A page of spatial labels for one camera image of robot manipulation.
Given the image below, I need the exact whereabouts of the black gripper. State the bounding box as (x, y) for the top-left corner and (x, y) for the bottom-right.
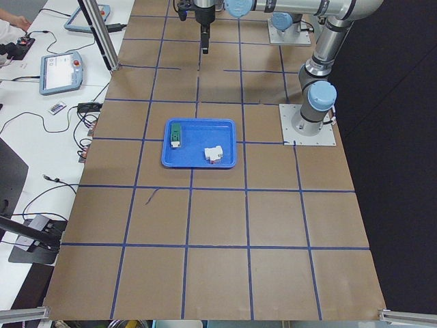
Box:
(194, 0), (215, 54)

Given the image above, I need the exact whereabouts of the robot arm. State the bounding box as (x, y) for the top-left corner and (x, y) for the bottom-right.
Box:
(271, 12), (302, 33)
(225, 0), (382, 94)

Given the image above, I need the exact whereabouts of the green terminal block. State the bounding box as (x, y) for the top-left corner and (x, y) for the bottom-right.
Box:
(170, 123), (182, 148)

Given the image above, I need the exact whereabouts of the blue plastic tray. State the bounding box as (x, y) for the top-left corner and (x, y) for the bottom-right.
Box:
(161, 118), (238, 169)

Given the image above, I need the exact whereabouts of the white circuit breaker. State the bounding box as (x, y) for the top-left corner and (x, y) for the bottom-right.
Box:
(204, 146), (223, 164)

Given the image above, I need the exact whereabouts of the teach pendant far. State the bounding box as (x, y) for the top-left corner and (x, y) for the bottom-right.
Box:
(64, 3), (113, 33)

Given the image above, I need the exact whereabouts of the teach pendant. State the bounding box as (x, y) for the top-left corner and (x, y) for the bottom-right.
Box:
(64, 3), (113, 33)
(39, 51), (83, 96)

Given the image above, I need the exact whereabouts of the black power adapter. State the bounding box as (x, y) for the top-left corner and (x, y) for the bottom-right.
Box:
(77, 102), (102, 113)

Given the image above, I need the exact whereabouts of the teach pendant near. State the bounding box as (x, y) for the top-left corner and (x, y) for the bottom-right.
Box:
(39, 51), (83, 96)

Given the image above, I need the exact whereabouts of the small remote control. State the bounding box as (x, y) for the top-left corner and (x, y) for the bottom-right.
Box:
(48, 101), (67, 115)

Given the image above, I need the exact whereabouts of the person at desk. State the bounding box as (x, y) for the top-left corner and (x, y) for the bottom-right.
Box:
(0, 9), (31, 44)

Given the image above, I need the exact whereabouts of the black monitor stand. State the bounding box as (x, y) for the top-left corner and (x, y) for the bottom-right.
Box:
(1, 141), (61, 264)

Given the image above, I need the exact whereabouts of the aluminium frame post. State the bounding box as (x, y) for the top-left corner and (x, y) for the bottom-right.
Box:
(78, 0), (119, 72)

